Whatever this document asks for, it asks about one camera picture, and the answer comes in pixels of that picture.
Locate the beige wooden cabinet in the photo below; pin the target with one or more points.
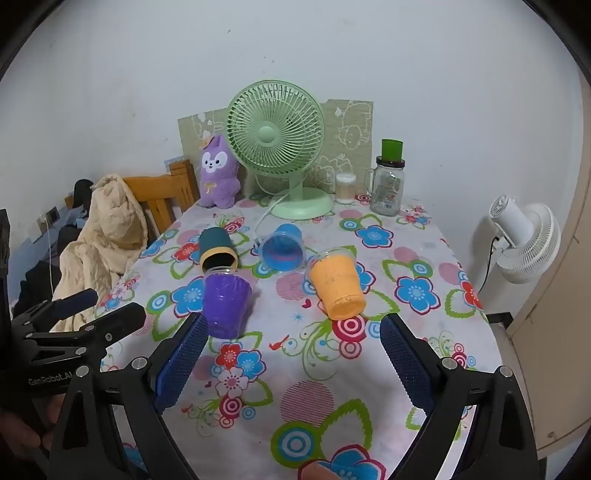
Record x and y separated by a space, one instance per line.
563 323

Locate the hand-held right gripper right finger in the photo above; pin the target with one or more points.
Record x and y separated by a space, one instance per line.
406 364

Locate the green desk fan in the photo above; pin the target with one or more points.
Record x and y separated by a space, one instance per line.
272 134

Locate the glass jar with green lid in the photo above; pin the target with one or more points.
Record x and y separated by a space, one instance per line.
385 189

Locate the white clip fan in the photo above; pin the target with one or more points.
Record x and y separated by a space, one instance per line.
531 244

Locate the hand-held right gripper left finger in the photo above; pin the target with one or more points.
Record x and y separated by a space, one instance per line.
182 360

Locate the blue plastic cup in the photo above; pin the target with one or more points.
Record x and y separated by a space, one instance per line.
281 254

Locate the wooden chair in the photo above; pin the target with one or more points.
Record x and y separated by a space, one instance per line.
157 189

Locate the cotton swab container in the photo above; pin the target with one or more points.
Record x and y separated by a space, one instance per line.
346 189

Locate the beige blanket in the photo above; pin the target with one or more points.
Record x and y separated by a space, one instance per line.
101 230

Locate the orange plastic cup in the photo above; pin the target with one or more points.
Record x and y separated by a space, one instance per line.
337 281

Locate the dark green cup yellow rim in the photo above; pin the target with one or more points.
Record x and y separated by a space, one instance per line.
214 240

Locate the purple plush toy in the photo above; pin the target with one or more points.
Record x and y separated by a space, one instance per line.
219 170

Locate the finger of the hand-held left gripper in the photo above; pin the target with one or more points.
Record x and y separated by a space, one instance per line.
120 321
76 300

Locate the green cartoon print board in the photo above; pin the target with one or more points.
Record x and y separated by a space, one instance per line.
346 129

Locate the floral tablecloth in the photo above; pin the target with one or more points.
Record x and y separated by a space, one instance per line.
295 369

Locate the dark cloth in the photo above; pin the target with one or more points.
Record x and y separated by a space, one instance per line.
37 277

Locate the purple plastic cup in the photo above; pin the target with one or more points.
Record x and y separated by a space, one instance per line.
226 300

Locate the person's left hand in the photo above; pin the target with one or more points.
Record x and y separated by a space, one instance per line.
18 434

